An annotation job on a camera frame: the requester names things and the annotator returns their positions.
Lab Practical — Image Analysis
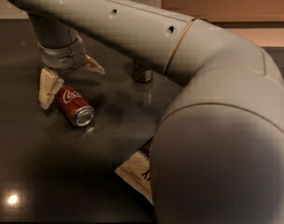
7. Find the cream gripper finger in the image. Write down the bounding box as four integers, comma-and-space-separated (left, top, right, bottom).
82, 55, 106, 75
38, 66, 64, 109

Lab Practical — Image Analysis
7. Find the red coke can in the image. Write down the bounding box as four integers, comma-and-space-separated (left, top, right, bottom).
55, 85, 94, 127

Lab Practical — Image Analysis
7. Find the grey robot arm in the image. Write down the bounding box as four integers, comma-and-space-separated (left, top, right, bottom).
8, 0, 284, 224

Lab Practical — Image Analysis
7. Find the brown drink can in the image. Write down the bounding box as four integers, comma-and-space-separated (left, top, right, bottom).
133, 61, 152, 83

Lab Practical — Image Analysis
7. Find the Late July chips bag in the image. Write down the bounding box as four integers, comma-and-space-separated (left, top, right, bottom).
115, 139, 153, 203

